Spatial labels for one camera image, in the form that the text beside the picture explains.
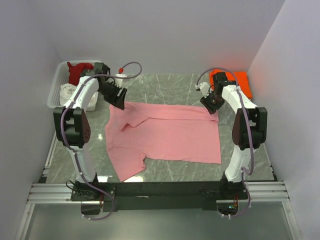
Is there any folded orange t shirt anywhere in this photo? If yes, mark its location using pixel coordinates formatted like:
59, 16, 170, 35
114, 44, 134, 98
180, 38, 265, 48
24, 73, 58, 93
209, 70, 253, 100

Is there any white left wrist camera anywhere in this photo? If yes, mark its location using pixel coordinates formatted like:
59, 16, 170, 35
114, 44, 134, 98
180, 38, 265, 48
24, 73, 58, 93
113, 73, 127, 88

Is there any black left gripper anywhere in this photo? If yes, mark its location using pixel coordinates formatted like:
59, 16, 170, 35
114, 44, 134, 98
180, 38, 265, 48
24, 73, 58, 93
98, 82, 128, 111

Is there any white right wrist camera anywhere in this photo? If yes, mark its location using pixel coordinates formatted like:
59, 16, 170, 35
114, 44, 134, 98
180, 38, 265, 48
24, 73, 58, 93
195, 82, 213, 98

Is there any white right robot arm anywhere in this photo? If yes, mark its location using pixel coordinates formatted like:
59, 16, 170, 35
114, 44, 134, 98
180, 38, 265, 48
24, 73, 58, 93
195, 68, 268, 200

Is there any white t shirt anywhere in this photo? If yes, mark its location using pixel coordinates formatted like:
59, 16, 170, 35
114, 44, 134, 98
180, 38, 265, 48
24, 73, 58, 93
59, 83, 99, 108

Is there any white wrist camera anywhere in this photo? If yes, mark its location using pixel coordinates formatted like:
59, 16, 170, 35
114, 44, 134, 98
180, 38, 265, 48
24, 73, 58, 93
113, 73, 127, 88
195, 82, 213, 98

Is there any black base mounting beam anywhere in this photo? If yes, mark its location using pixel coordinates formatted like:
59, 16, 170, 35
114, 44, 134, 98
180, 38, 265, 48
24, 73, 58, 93
70, 181, 248, 214

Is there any aluminium rail frame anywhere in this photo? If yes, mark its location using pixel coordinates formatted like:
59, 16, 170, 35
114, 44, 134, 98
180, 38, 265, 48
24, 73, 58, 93
13, 109, 303, 240

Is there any dark red t shirt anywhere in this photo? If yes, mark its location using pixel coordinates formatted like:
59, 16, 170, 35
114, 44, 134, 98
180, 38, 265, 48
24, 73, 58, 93
67, 61, 94, 86

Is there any pink t shirt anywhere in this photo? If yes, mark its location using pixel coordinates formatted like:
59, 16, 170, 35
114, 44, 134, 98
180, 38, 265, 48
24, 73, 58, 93
105, 101, 222, 182

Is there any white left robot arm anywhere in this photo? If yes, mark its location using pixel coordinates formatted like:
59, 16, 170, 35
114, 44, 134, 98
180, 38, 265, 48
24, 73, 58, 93
53, 62, 130, 201

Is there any white plastic laundry basket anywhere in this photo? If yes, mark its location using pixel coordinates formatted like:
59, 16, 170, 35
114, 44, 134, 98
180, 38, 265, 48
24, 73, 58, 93
47, 60, 101, 112

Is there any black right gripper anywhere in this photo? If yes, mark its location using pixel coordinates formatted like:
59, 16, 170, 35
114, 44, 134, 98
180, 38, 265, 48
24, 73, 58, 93
199, 90, 225, 116

